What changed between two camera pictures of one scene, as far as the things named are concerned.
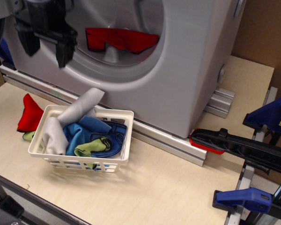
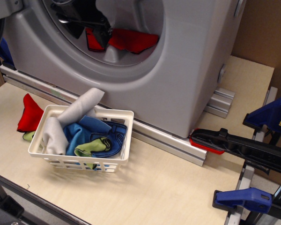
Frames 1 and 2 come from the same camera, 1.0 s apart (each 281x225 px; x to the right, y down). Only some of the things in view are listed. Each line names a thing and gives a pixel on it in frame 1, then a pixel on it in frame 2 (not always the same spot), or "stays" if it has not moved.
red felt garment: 133,41 stays
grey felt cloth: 54,137 stays
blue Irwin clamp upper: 275,115 stays
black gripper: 48,18 → 86,11
